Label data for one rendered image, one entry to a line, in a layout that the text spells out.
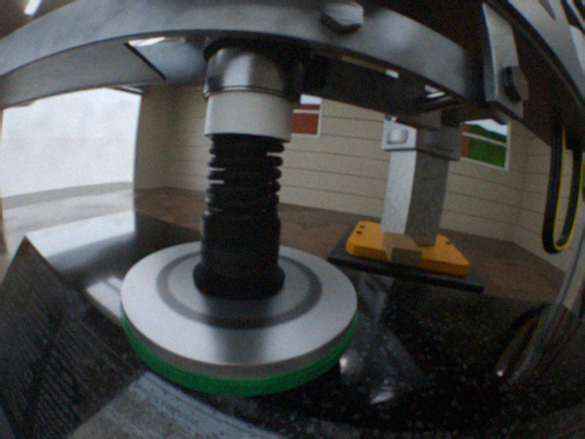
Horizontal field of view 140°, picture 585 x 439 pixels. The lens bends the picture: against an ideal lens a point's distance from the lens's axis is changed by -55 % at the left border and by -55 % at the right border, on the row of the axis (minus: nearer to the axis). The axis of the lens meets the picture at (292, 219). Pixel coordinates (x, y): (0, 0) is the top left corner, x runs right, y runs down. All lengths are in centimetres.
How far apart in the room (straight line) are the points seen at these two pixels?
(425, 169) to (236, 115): 87
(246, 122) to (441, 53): 16
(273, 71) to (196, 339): 18
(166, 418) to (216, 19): 29
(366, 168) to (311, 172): 149
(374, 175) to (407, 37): 617
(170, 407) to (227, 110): 23
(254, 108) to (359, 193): 621
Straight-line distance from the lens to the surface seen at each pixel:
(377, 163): 635
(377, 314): 31
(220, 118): 17
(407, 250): 75
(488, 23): 25
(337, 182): 639
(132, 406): 25
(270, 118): 17
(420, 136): 93
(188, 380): 15
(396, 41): 19
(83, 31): 22
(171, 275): 23
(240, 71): 17
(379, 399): 21
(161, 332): 16
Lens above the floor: 102
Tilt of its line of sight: 12 degrees down
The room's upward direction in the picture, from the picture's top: 6 degrees clockwise
